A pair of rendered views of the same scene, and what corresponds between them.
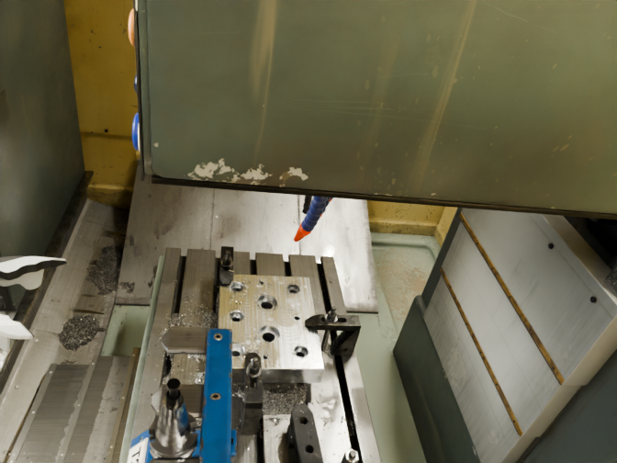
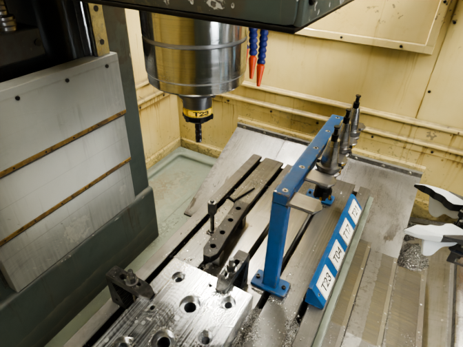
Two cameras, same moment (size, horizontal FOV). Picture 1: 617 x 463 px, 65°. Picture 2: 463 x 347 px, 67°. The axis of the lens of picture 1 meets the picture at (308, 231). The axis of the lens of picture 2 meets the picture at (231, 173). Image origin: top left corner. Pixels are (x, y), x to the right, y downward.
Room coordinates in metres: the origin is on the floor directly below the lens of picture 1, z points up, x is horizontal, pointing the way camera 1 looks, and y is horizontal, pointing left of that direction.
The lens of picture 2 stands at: (1.06, 0.43, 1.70)
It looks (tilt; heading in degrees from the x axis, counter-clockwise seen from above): 35 degrees down; 222
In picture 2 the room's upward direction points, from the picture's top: 2 degrees clockwise
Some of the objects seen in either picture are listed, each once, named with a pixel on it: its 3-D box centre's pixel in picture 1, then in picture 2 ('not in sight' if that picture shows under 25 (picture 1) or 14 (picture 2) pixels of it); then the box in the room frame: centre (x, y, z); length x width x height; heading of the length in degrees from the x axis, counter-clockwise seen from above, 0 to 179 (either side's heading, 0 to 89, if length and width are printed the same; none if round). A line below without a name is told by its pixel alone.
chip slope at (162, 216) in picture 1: (255, 249); not in sight; (1.33, 0.17, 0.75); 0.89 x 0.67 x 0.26; 103
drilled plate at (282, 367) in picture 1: (266, 324); (178, 328); (0.80, 0.05, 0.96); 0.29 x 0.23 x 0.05; 13
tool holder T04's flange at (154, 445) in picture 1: (173, 436); (328, 166); (0.35, 0.12, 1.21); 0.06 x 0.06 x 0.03
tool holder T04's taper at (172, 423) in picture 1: (173, 416); (331, 151); (0.35, 0.12, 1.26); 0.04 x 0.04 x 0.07
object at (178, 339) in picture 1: (185, 340); (306, 204); (0.51, 0.16, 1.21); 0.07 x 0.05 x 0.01; 103
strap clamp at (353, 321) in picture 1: (330, 329); (131, 289); (0.81, -0.10, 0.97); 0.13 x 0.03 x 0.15; 103
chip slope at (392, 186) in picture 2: not in sight; (289, 206); (0.05, -0.13, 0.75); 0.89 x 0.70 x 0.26; 103
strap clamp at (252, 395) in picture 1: (252, 385); (231, 277); (0.62, 0.05, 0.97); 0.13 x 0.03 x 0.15; 13
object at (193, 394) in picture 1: (177, 400); (321, 178); (0.40, 0.13, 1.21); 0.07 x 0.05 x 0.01; 103
